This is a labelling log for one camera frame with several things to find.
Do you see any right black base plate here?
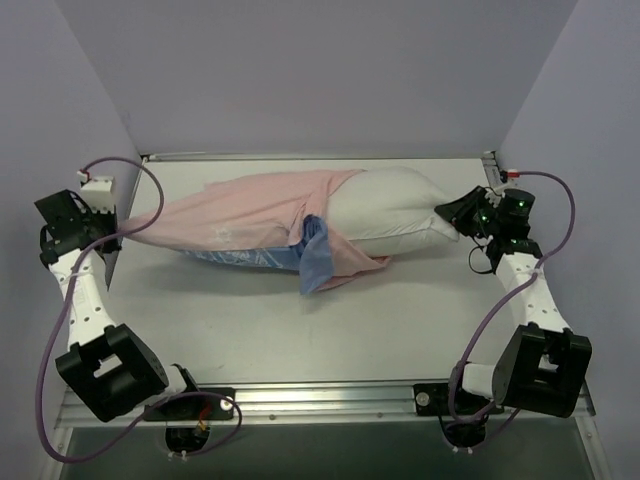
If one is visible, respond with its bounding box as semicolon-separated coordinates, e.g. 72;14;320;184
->
412;381;490;417

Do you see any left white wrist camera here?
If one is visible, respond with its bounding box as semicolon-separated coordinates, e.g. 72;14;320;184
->
80;176;116;214

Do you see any back aluminium rail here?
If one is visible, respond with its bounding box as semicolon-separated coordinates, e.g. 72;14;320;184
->
142;151;496;162

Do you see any right side aluminium rail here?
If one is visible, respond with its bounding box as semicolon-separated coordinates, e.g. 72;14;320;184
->
481;151;572;377

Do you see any white pillow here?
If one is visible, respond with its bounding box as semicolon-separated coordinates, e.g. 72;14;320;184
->
326;167;459;257

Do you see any aluminium rail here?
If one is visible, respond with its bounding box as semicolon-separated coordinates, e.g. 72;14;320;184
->
54;380;596;429
481;151;572;377
142;151;496;162

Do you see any blue pink printed pillowcase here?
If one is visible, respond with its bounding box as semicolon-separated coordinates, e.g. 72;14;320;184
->
119;170;389;294

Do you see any thin black wire loop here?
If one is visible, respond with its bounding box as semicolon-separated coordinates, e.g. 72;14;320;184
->
467;239;501;275

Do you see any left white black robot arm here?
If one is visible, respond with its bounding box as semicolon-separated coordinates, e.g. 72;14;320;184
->
35;190;202;422

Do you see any front aluminium rail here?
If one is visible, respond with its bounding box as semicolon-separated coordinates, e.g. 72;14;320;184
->
54;380;596;429

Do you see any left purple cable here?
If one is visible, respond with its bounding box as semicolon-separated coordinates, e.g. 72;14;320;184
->
37;157;244;463

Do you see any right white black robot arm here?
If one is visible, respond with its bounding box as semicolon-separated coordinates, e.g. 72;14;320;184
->
435;187;592;422

